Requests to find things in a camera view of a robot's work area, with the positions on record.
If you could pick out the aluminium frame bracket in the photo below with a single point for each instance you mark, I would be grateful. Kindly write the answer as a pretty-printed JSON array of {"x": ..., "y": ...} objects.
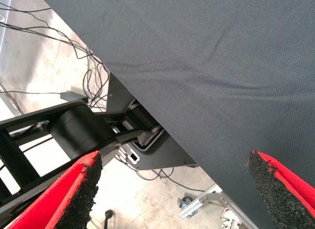
[{"x": 197, "y": 204}]

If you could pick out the grey caster wheel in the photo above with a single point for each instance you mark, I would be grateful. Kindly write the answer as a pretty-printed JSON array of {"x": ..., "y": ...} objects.
[{"x": 183, "y": 203}]

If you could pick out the black round knob stand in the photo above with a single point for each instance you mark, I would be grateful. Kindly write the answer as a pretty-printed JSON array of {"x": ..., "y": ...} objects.
[{"x": 109, "y": 214}]

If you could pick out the small grey adapter box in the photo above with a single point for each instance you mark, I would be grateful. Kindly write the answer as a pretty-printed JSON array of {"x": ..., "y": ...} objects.
[{"x": 71, "y": 96}]

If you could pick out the aluminium table frame rail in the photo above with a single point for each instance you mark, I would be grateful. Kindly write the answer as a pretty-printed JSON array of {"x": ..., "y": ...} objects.
[{"x": 242, "y": 215}]

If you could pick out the dark grey table cloth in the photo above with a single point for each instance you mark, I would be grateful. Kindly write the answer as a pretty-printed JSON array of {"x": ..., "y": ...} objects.
[{"x": 197, "y": 66}]

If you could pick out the black chassis panel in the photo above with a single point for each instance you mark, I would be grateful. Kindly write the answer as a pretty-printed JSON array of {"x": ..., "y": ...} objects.
[{"x": 169, "y": 156}]

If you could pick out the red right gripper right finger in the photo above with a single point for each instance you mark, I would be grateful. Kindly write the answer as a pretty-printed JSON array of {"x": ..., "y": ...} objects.
[{"x": 283, "y": 194}]

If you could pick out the black frame with cylinder joint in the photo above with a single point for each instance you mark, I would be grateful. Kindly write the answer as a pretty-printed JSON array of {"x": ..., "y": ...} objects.
[{"x": 78, "y": 130}]

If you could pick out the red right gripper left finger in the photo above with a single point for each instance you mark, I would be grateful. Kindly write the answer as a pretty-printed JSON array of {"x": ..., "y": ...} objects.
[{"x": 61, "y": 202}]

